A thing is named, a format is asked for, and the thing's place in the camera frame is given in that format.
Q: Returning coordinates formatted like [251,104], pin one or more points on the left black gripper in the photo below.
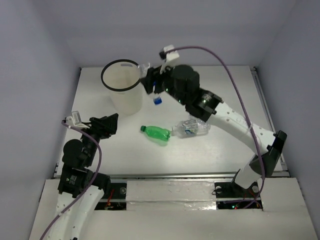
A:
[100,125]

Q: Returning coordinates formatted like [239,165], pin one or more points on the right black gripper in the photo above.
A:
[153,74]

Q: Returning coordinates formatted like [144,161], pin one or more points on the green plastic bottle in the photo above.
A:
[158,135]

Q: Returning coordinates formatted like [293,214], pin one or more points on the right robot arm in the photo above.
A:
[182,83]

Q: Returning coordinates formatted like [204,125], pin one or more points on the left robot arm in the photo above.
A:
[81,186]

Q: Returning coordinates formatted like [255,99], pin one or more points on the white bin black rim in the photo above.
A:
[121,78]

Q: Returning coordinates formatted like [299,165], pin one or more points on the clear bottle lemon label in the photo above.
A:
[190,128]

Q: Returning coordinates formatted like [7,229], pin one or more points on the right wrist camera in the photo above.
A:
[169,56]

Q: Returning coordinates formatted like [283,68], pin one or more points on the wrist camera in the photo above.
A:
[169,56]
[74,121]

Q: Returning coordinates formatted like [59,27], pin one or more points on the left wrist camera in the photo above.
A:
[74,121]

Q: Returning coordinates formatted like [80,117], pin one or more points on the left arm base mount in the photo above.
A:
[114,199]

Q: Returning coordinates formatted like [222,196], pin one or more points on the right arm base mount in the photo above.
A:
[233,197]

